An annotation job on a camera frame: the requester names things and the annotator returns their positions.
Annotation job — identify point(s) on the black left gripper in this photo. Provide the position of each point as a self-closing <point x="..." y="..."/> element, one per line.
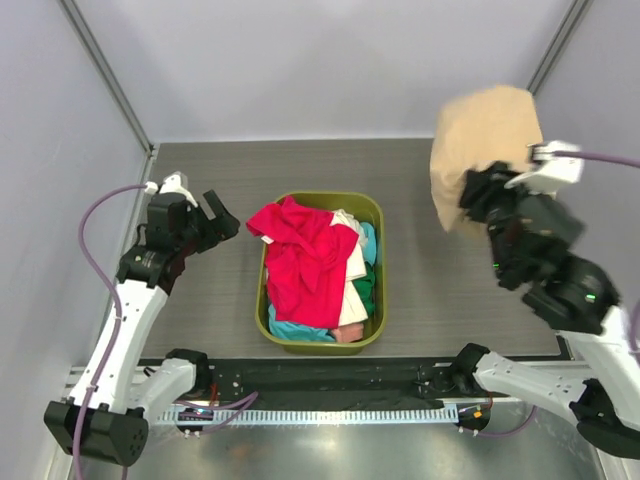
<point x="225" y="226"/>

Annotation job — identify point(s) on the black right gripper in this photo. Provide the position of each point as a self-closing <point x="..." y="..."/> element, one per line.
<point x="476" y="186"/>

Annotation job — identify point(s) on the beige t shirt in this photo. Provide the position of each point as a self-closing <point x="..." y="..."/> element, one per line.
<point x="472" y="132"/>

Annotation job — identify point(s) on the olive green plastic bin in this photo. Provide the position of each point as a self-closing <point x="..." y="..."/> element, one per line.
<point x="365" y="210"/>

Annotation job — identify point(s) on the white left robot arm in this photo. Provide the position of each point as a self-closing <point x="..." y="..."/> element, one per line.
<point x="105" y="417"/>

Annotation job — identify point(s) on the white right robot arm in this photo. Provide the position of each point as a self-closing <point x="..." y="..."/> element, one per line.
<point x="580" y="304"/>

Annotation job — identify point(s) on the green t shirt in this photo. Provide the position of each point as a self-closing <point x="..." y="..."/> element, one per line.
<point x="365" y="287"/>

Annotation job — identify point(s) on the cream t shirt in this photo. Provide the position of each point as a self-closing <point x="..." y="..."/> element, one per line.
<point x="353" y="309"/>

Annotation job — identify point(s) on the pink t shirt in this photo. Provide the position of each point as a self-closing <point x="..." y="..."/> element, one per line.
<point x="349" y="333"/>

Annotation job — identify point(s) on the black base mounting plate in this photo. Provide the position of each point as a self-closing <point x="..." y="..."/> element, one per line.
<point x="340" y="384"/>

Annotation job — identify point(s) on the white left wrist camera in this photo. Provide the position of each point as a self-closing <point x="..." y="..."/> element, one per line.
<point x="177" y="182"/>

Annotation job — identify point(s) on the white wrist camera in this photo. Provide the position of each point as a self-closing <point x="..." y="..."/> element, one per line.
<point x="554" y="165"/>
<point x="177" y="182"/>

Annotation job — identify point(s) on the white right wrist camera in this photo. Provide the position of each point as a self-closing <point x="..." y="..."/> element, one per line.
<point x="554" y="165"/>

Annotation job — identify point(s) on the right aluminium corner post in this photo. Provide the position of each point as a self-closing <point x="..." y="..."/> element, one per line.
<point x="568" y="26"/>

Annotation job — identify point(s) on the aluminium corner post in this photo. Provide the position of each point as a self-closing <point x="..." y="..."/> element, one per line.
<point x="106" y="73"/>
<point x="568" y="26"/>

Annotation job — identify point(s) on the aluminium frame rail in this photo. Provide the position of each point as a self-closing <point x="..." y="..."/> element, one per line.
<point x="530" y="382"/>

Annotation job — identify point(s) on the left aluminium corner post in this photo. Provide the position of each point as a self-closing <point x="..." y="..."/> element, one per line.
<point x="106" y="73"/>

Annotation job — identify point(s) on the white slotted cable duct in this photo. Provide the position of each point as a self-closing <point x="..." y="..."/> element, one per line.
<point x="250" y="418"/>

